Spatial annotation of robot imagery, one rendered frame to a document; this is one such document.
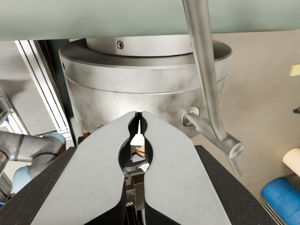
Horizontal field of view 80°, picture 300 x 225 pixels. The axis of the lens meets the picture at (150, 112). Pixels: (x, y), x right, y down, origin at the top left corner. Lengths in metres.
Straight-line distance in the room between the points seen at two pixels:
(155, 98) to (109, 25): 0.10
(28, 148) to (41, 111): 0.88
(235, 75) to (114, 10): 1.87
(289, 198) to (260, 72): 2.23
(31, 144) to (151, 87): 0.42
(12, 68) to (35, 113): 0.32
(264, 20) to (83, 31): 0.21
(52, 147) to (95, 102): 0.33
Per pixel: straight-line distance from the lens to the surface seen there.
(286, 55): 2.38
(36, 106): 1.43
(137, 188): 0.80
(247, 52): 2.00
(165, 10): 0.20
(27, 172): 0.53
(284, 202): 3.77
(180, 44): 0.28
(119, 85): 0.24
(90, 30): 0.21
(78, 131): 1.10
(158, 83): 0.23
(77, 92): 0.30
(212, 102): 0.16
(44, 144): 0.59
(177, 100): 0.25
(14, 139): 0.59
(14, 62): 1.35
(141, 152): 0.47
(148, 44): 0.27
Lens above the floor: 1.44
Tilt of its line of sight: 56 degrees down
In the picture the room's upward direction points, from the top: 152 degrees clockwise
